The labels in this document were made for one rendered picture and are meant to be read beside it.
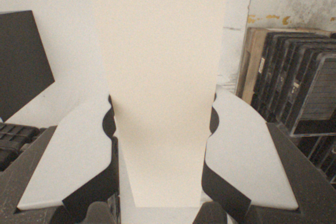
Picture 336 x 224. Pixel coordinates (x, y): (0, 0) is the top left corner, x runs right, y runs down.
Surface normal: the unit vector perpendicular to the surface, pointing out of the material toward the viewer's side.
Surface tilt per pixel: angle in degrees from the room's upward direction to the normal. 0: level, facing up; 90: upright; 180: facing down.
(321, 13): 0
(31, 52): 90
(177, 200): 0
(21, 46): 90
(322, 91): 0
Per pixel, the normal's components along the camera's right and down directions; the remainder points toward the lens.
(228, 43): 0.00, 0.51
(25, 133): 0.13, -0.85
